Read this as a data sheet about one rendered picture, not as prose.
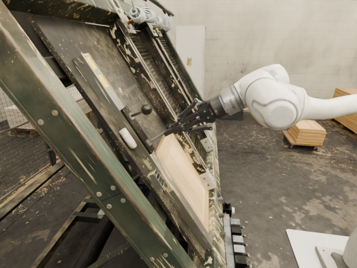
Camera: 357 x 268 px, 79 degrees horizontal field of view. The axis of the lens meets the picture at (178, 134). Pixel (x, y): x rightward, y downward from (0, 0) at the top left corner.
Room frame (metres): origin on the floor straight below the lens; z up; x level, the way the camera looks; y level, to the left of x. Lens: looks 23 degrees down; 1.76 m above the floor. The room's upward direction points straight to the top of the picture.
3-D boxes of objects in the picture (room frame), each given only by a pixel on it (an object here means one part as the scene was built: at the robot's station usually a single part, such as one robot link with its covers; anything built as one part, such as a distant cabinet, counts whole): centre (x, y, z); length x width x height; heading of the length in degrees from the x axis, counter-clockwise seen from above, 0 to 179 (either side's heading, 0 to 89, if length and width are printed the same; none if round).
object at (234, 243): (0.93, -0.32, 0.69); 0.50 x 0.14 x 0.24; 173
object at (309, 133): (3.66, -2.26, 0.20); 0.61 x 0.53 x 0.40; 170
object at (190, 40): (5.12, -0.29, 1.03); 0.61 x 0.58 x 2.05; 170
